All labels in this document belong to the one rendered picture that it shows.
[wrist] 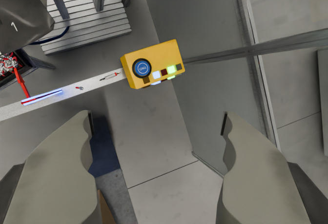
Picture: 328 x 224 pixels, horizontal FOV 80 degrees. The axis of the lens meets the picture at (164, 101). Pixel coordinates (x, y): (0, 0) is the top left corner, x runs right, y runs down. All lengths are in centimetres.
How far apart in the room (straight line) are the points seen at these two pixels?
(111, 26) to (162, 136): 98
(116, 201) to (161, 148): 114
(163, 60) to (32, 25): 32
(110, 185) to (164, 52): 44
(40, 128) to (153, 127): 85
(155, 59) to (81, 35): 106
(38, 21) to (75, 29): 116
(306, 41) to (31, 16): 68
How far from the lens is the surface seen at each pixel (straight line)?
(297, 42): 74
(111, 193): 71
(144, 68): 55
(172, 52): 59
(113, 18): 160
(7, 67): 81
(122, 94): 163
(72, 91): 76
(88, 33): 158
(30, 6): 43
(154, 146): 178
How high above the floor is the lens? 161
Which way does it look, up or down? 69 degrees down
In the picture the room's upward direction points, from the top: 107 degrees clockwise
